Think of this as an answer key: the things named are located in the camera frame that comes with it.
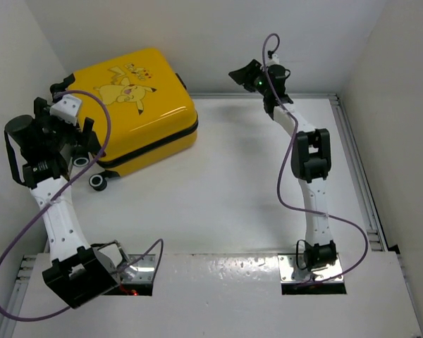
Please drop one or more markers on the white front panel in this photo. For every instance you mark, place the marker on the white front panel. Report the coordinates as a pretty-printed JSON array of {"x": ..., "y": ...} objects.
[{"x": 220, "y": 296}]

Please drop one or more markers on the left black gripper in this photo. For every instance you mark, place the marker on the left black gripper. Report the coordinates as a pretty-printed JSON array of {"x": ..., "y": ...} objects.
[{"x": 43, "y": 112}]

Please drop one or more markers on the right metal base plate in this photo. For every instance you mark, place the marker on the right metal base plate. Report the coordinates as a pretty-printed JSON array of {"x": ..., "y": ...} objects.
[{"x": 291, "y": 274}]

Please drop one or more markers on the yellow suitcase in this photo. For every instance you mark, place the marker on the yellow suitcase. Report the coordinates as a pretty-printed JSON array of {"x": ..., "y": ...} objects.
[{"x": 152, "y": 115}]

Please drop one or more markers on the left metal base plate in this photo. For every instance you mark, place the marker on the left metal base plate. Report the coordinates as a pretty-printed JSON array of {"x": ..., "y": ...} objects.
[{"x": 138, "y": 273}]

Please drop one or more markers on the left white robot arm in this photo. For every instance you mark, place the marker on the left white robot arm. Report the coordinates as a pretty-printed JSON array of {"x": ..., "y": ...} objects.
[{"x": 47, "y": 152}]

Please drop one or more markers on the metal base plate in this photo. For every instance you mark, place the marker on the metal base plate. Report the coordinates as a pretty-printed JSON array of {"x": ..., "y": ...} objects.
[
  {"x": 138, "y": 273},
  {"x": 291, "y": 274}
]

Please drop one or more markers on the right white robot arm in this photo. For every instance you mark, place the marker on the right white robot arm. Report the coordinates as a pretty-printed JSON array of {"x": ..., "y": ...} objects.
[{"x": 310, "y": 155}]

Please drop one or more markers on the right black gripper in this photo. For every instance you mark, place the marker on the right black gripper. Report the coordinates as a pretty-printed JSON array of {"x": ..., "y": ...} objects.
[{"x": 245, "y": 75}]

